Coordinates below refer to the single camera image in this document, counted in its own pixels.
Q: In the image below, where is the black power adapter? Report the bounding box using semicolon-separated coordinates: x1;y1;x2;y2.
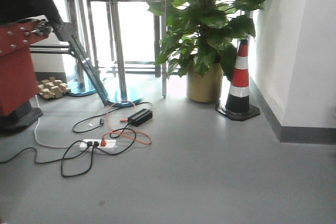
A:
128;109;153;126

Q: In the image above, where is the yellow plant pot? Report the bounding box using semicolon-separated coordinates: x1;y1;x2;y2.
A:
186;63;223;103

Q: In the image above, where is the blue round stand base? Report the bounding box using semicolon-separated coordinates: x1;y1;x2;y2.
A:
68;79;143;107

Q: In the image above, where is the red white traffic cone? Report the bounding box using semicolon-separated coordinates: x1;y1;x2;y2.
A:
215;38;260;121

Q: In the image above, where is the white power strip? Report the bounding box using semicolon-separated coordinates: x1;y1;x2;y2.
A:
79;139;117;153

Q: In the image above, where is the green potted plant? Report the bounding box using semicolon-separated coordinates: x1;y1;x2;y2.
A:
155;0;266;79

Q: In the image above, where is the wooden blocks pile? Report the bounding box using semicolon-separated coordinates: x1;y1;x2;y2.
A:
37;77;71;100

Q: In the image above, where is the red machine base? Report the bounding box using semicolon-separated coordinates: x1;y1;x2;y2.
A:
1;19;50;132

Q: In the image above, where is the orange cable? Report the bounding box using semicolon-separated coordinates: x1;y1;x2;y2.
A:
100;100;153;147

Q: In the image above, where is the stainless steel table frame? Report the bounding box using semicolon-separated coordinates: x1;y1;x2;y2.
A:
60;0;171;106

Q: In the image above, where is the white cable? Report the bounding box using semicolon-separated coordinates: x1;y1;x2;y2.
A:
34;95;85;149

